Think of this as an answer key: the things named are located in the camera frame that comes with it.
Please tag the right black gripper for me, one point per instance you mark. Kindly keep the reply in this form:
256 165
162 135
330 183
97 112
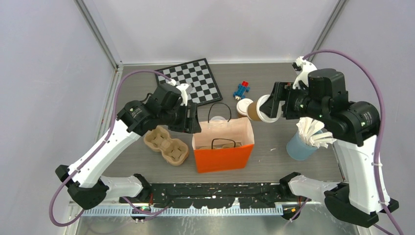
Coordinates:
281 90

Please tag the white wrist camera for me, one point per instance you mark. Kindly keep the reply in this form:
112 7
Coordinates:
185 90
304 67

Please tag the blue straw holder cup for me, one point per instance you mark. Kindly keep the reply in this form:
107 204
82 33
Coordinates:
298 150

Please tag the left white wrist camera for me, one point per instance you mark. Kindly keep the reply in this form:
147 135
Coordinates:
185 90

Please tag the black white chessboard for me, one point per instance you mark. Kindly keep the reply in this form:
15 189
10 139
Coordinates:
198 74

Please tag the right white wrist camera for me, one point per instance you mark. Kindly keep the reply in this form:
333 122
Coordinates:
304 67

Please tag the brown pulp cup carrier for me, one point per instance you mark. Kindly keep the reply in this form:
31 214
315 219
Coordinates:
174 151

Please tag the white plastic cup lid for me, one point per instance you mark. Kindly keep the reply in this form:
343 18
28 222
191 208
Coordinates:
218 118

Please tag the white paper-wrapped straws bundle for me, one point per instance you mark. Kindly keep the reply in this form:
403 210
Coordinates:
310 132

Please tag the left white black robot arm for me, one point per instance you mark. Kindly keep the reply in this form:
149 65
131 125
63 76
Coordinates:
84 180

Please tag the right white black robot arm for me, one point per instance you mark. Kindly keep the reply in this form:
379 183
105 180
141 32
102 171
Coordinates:
356 129

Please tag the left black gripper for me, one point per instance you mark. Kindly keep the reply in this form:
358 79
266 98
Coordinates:
190 125

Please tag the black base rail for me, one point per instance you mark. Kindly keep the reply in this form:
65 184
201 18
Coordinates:
214 195

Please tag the orange paper bag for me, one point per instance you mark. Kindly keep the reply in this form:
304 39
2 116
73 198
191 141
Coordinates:
223 132

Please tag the brown paper coffee cup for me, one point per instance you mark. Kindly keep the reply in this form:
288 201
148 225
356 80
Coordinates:
252 113

